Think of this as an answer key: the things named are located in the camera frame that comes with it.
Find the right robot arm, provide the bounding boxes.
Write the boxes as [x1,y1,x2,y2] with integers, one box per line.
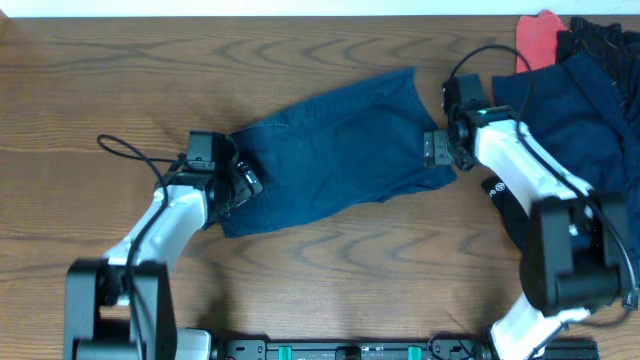
[424,105,636,359]

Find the black knit garment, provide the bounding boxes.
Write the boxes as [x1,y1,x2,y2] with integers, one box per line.
[556,17,639,102]

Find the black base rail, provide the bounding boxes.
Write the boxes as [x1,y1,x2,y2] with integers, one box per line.
[214,338,601,360]

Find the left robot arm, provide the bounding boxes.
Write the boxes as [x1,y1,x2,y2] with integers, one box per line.
[63,131,263,360]

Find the dark blue garment in pile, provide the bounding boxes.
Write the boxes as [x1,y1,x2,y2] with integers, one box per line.
[492,53,639,257]

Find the dark blue denim shorts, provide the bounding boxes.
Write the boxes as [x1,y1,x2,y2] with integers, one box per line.
[220,68,457,238]

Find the red garment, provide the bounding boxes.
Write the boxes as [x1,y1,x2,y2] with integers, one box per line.
[515,10,567,70]

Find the black garment with logo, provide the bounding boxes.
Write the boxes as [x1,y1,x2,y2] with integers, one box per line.
[481,176,529,252]

